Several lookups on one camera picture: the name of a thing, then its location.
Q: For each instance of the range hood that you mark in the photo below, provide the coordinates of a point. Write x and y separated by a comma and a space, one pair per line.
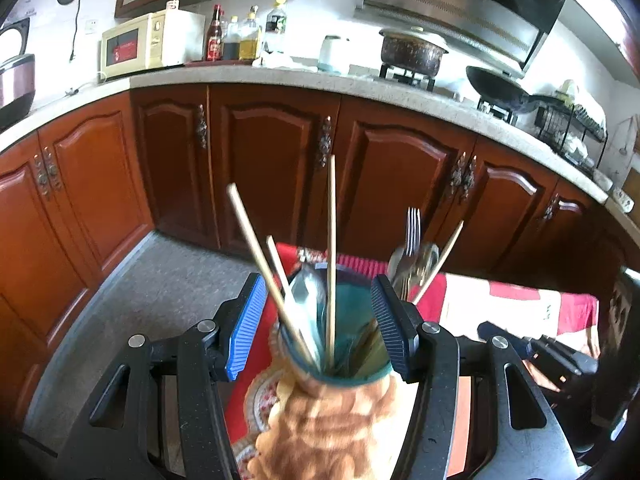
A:
506, 34

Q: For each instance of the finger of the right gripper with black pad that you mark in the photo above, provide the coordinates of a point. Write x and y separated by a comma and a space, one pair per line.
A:
510, 339

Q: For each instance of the silver fork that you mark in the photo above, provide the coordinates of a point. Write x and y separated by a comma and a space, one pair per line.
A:
408, 258

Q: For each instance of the oil bottle yellow cap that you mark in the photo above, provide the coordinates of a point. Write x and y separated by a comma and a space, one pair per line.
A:
275, 28

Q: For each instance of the small silver spoon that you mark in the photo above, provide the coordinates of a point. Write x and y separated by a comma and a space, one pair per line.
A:
309, 292

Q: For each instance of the light wooden chopstick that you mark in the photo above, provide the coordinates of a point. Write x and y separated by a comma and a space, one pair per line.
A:
433, 269

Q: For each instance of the black dish rack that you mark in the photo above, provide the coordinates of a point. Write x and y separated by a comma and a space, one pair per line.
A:
572, 135

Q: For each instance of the white utensil holder cup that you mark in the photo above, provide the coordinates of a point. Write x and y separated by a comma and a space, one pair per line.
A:
353, 314

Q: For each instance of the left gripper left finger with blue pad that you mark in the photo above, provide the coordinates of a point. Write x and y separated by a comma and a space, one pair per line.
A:
237, 321

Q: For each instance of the gas stove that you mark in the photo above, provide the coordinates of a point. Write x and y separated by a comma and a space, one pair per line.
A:
462, 93

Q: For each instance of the white kettle canister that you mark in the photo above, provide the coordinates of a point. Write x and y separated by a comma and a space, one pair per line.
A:
334, 56

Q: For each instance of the brown wooden chopstick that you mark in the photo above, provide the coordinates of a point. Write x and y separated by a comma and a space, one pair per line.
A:
278, 266

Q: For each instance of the dark sauce bottle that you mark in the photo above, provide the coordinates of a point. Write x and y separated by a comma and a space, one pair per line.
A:
214, 36

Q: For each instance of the rice cooker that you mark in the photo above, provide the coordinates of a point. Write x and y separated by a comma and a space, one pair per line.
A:
17, 74

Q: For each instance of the cream microwave oven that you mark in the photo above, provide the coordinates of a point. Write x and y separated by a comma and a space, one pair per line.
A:
151, 41

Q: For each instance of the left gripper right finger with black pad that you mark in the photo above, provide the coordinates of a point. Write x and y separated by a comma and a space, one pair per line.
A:
398, 322

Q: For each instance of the pale wooden chopstick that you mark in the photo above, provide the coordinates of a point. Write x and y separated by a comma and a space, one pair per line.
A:
331, 268

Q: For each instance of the brown lower kitchen cabinets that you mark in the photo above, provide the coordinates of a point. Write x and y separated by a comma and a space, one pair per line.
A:
80, 192

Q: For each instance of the black wok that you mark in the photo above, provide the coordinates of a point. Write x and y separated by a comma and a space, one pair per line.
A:
500, 91

